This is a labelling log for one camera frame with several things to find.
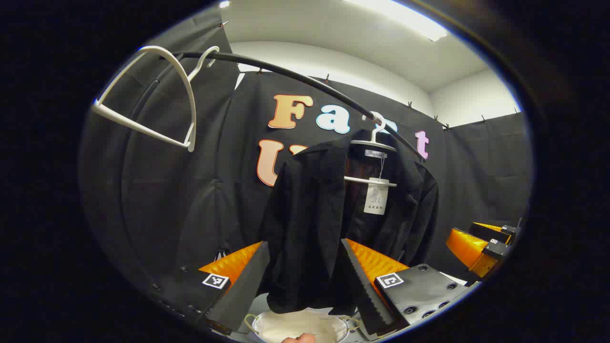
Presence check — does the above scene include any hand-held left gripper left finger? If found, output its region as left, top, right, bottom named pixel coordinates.
left=152, top=241, right=271, bottom=334

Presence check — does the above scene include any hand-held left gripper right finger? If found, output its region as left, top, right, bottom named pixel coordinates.
left=340, top=238, right=471, bottom=340

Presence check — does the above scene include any white laundry hamper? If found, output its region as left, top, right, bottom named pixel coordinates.
left=244, top=307, right=361, bottom=343

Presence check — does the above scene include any black knit jacket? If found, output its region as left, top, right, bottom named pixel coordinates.
left=257, top=129, right=440, bottom=315

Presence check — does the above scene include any white jacket hanger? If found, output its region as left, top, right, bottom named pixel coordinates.
left=344, top=112, right=398, bottom=187

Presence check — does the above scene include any empty white plastic hanger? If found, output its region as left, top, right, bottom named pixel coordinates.
left=91, top=45, right=221, bottom=153

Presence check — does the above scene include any white paper garment tag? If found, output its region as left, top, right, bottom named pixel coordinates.
left=364, top=177, right=389, bottom=216

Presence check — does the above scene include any black backdrop cloth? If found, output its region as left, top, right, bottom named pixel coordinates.
left=79, top=10, right=533, bottom=296

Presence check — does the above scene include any row of black backdrop clips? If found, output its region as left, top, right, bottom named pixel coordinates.
left=218, top=19, right=520, bottom=131

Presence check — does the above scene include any large ceiling light panel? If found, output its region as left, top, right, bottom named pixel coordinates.
left=343, top=0, right=449, bottom=42

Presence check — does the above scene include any black clothes rail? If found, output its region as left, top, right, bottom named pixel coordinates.
left=119, top=51, right=426, bottom=267

